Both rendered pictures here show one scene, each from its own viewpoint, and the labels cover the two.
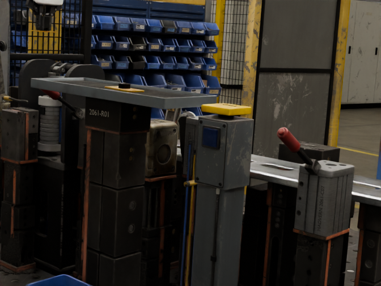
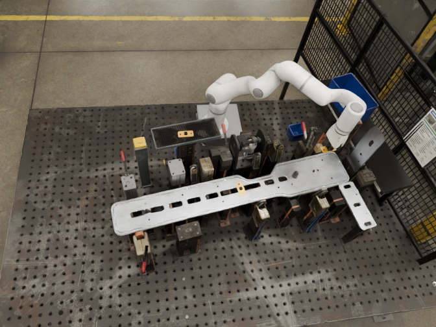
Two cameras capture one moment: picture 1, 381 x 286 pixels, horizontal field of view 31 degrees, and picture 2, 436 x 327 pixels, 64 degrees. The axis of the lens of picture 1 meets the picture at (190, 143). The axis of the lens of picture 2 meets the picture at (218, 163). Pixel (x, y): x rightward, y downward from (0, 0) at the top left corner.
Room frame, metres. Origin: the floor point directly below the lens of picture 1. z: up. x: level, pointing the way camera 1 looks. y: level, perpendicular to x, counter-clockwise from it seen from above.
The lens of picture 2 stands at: (1.90, -0.84, 2.75)
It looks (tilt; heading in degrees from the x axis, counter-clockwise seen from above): 58 degrees down; 112
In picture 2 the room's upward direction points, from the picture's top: 11 degrees clockwise
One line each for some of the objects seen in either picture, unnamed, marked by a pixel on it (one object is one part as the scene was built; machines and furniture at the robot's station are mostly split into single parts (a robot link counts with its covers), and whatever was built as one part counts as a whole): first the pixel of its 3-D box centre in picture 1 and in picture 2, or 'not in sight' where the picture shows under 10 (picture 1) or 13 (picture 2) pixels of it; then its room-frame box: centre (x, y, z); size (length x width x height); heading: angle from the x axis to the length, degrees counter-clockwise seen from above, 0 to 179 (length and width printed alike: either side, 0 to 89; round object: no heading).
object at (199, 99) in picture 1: (118, 91); (186, 133); (1.29, 0.14, 1.16); 0.37 x 0.14 x 0.02; 49
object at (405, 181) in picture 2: not in sight; (360, 130); (2.13, 0.91, 1.02); 0.90 x 0.22 x 0.03; 139
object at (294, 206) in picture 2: not in sight; (288, 215); (2.00, 0.19, 0.84); 0.11 x 0.08 x 0.29; 139
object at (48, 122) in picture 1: (61, 164); (243, 160); (1.61, 0.31, 0.94); 0.18 x 0.13 x 0.49; 49
